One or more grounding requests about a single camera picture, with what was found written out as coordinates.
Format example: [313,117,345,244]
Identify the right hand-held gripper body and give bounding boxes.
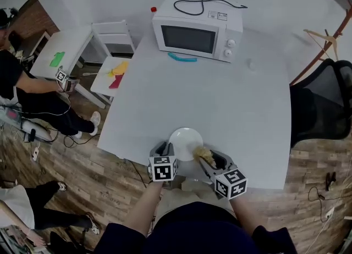
[207,164,248,200]

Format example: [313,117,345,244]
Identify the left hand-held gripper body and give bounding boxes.
[147,154,179,184]

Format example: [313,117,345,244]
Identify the tan fluffy sponge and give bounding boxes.
[192,145,217,165]

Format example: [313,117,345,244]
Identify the white round plate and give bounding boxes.
[168,127,204,162]

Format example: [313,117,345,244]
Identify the person's left forearm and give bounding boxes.
[125,181,163,237]

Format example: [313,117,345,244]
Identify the person's right forearm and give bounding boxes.
[229,196,261,233]

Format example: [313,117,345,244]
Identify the person's light shorts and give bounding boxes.
[153,178,237,220]

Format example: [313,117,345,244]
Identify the person's dark shirt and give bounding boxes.
[93,202,299,254]

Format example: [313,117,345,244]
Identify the large white table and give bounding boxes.
[97,24,292,190]

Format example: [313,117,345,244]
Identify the red cloth piece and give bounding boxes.
[108,74,125,90]

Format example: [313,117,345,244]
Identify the yellow cloth piece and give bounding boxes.
[107,60,129,78]

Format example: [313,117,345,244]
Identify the teal silicone tool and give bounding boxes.
[167,52,198,63]

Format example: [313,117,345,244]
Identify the black mesh office chair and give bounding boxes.
[289,58,352,149]

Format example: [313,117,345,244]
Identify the white curved seat base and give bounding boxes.
[21,118,53,142]

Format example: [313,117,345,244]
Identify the small white chair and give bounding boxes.
[90,19,135,105]

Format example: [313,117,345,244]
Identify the small white table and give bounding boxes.
[29,26,107,109]

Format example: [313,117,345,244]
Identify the green cloth piece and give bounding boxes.
[49,51,66,68]

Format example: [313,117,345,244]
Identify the white microwave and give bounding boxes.
[152,0,244,63]

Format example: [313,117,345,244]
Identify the wooden coat rack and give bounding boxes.
[290,8,352,86]

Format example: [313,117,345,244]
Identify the wooden clothes hanger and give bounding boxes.
[303,29,343,61]

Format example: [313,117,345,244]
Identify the black floor cable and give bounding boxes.
[123,159,148,189]

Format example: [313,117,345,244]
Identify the black microwave cable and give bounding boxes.
[173,0,248,16]

